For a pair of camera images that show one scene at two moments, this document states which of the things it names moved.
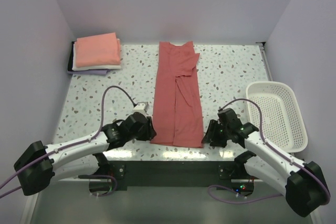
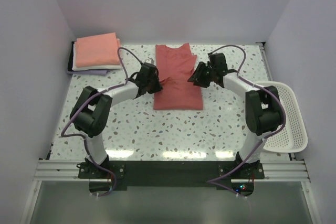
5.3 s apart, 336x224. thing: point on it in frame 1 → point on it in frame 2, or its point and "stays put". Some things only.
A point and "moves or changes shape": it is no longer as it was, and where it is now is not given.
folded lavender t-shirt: x=92 y=72 stays put
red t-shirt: x=178 y=116 moves or changes shape
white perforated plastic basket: x=283 y=122 stays put
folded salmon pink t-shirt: x=97 y=50 stays put
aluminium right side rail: x=265 y=63 stays put
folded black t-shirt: x=70 y=60 stays put
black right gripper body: x=218 y=134 → x=204 y=75
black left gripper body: x=144 y=134 → x=154 y=85
